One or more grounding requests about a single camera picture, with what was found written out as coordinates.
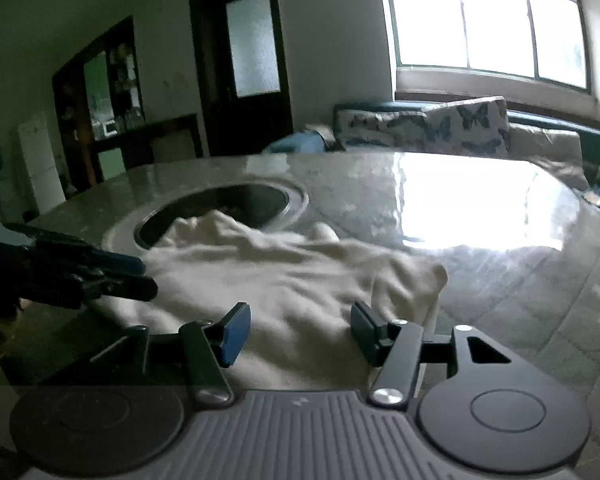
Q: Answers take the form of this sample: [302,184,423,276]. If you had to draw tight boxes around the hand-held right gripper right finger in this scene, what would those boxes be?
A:
[351,301,527,407]

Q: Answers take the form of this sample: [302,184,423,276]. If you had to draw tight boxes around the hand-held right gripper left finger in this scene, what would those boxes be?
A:
[87,302,252,407]

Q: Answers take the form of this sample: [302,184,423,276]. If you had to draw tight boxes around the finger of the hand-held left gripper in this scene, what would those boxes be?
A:
[30,271,159,311]
[2,221,147,277]

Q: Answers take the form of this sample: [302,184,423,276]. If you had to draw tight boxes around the beige garment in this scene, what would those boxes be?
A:
[94,209,449,392]

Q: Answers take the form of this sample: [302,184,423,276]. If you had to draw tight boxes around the white refrigerator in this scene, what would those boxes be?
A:
[17,111,67,216]

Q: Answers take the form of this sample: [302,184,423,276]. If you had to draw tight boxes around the round black cooktop inset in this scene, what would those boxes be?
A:
[134,182,308,252]

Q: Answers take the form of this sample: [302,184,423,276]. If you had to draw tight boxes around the dark wooden side table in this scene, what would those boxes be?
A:
[87,112,204,183]

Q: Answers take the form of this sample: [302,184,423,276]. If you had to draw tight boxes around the dark wooden shelf cabinet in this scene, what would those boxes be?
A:
[51,15,148,193]

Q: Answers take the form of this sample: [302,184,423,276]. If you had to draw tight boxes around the dark door with frosted glass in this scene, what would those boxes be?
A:
[187,0,295,157]

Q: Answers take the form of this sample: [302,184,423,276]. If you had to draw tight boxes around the blue cushion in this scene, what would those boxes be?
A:
[262,127,331,155]

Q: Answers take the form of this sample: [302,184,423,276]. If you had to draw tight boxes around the butterfly print pillow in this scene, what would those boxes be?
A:
[335,108,432,152]
[424,96,512,159]

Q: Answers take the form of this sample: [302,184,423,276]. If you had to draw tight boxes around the beige cushion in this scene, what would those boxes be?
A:
[509,124,589,189]

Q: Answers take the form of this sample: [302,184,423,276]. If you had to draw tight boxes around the large window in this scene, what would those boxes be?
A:
[380,0,595,97]

